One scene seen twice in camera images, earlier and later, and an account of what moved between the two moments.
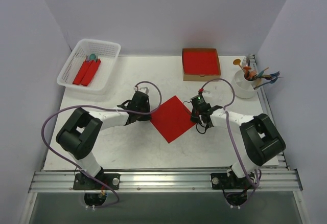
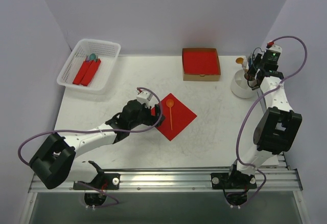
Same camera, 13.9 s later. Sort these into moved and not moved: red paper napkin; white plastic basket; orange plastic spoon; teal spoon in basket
Moved: orange plastic spoon
Not moved: white plastic basket; teal spoon in basket; red paper napkin
